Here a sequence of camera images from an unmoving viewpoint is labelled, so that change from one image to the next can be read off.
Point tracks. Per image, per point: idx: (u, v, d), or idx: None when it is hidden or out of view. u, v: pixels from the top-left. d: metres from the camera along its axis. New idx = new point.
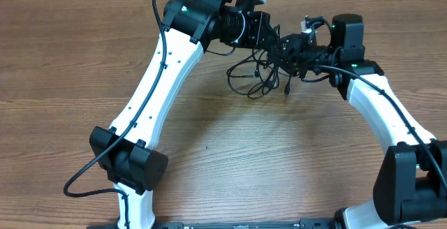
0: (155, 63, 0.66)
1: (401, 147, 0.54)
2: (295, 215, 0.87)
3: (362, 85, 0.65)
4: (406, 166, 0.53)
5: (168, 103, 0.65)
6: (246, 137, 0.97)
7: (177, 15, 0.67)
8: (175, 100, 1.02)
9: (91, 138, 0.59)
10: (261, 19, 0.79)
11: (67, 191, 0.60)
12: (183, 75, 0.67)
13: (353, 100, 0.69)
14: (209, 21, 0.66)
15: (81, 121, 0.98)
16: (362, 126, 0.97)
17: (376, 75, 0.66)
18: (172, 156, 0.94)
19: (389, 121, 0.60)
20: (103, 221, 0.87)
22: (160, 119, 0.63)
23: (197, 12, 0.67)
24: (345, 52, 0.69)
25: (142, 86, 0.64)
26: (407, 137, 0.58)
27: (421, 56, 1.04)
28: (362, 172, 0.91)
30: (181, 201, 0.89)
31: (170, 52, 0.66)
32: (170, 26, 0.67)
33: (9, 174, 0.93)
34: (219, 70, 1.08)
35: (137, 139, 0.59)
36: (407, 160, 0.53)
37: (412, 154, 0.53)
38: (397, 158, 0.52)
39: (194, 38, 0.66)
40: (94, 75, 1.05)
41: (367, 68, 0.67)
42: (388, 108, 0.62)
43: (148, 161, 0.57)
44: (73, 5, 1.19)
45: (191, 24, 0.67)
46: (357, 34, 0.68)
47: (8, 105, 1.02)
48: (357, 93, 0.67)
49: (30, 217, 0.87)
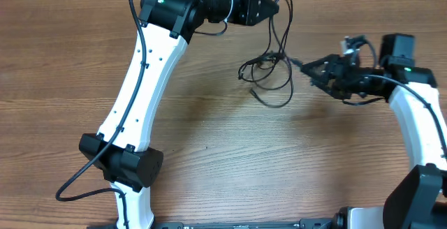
0: (135, 62, 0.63)
1: (429, 170, 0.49)
2: (295, 214, 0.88)
3: (408, 93, 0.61)
4: (427, 190, 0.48)
5: (156, 100, 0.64)
6: (246, 137, 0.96)
7: (154, 8, 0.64)
8: (174, 100, 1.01)
9: (80, 145, 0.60)
10: None
11: (59, 197, 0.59)
12: (167, 71, 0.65)
13: (395, 105, 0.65)
14: (188, 10, 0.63)
15: (81, 121, 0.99)
16: (362, 126, 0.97)
17: (427, 86, 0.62)
18: (172, 156, 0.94)
19: (425, 139, 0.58)
20: (103, 221, 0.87)
22: (148, 119, 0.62)
23: (176, 1, 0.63)
24: (394, 60, 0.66)
25: (125, 89, 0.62)
26: (440, 160, 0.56)
27: (420, 56, 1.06)
28: (362, 172, 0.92)
30: (181, 201, 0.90)
31: (150, 49, 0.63)
32: (147, 21, 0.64)
33: (10, 174, 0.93)
34: (219, 71, 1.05)
35: (126, 144, 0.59)
36: (430, 186, 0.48)
37: (440, 180, 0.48)
38: (420, 180, 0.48)
39: (174, 33, 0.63)
40: (94, 75, 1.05)
41: (421, 75, 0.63)
42: (429, 124, 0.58)
43: (139, 166, 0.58)
44: (72, 4, 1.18)
45: (170, 17, 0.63)
46: (407, 45, 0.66)
47: (8, 105, 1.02)
48: (402, 103, 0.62)
49: (31, 217, 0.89)
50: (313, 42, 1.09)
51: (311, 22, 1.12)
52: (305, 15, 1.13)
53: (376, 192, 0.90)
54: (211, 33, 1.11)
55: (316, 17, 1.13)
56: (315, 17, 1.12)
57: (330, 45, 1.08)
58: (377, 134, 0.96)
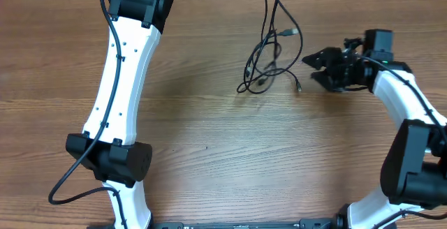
0: (111, 56, 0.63)
1: (416, 122, 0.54)
2: (295, 214, 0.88)
3: (388, 74, 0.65)
4: (417, 139, 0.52)
5: (136, 92, 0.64)
6: (246, 136, 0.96)
7: (123, 1, 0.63)
8: (173, 100, 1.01)
9: (67, 146, 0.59)
10: None
11: (52, 200, 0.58)
12: (144, 61, 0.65)
13: (378, 91, 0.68)
14: None
15: (81, 121, 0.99)
16: (361, 126, 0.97)
17: (404, 72, 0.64)
18: (172, 156, 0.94)
19: (409, 105, 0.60)
20: (103, 221, 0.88)
22: (131, 112, 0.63)
23: None
24: (375, 53, 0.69)
25: (103, 84, 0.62)
26: (424, 119, 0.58)
27: (420, 56, 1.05)
28: (362, 172, 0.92)
30: (181, 201, 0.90)
31: (124, 42, 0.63)
32: (117, 14, 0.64)
33: (10, 174, 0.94)
34: (218, 71, 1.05)
35: (112, 139, 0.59)
36: (420, 135, 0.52)
37: (426, 129, 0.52)
38: (410, 130, 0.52)
39: (145, 22, 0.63)
40: (95, 75, 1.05)
41: (397, 66, 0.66)
42: (411, 95, 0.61)
43: (128, 159, 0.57)
44: (72, 4, 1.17)
45: (140, 8, 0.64)
46: (386, 38, 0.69)
47: (8, 105, 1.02)
48: (383, 83, 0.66)
49: (31, 217, 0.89)
50: (314, 45, 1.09)
51: (310, 22, 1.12)
52: (305, 15, 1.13)
53: None
54: (211, 33, 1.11)
55: (316, 17, 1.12)
56: (315, 17, 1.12)
57: (330, 45, 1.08)
58: (377, 134, 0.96)
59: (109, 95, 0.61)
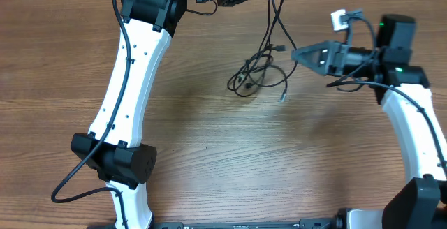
0: (121, 58, 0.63)
1: (427, 182, 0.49)
2: (295, 214, 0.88)
3: (401, 98, 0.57)
4: (427, 202, 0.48)
5: (143, 95, 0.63)
6: (246, 136, 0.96)
7: (136, 3, 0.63)
8: (173, 100, 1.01)
9: (72, 146, 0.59)
10: None
11: (55, 198, 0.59)
12: (153, 65, 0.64)
13: (387, 108, 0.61)
14: (170, 3, 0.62)
15: (81, 121, 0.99)
16: (360, 126, 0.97)
17: (419, 86, 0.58)
18: (172, 156, 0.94)
19: (421, 147, 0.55)
20: (103, 220, 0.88)
22: (137, 115, 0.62)
23: None
24: (390, 54, 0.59)
25: (112, 86, 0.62)
26: (436, 170, 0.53)
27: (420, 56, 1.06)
28: (362, 172, 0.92)
30: (181, 201, 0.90)
31: (135, 45, 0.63)
32: (129, 16, 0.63)
33: (10, 174, 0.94)
34: (218, 71, 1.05)
35: (117, 141, 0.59)
36: (429, 197, 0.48)
37: (437, 192, 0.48)
38: (419, 193, 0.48)
39: (156, 26, 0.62)
40: (95, 75, 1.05)
41: (412, 75, 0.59)
42: (424, 129, 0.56)
43: (133, 162, 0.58)
44: (72, 4, 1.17)
45: (152, 12, 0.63)
46: (405, 34, 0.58)
47: (8, 105, 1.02)
48: (393, 104, 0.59)
49: (31, 217, 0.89)
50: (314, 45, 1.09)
51: (310, 22, 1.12)
52: (305, 15, 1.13)
53: (375, 192, 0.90)
54: (211, 33, 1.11)
55: (316, 17, 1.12)
56: (315, 17, 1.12)
57: None
58: (377, 134, 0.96)
59: (117, 98, 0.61)
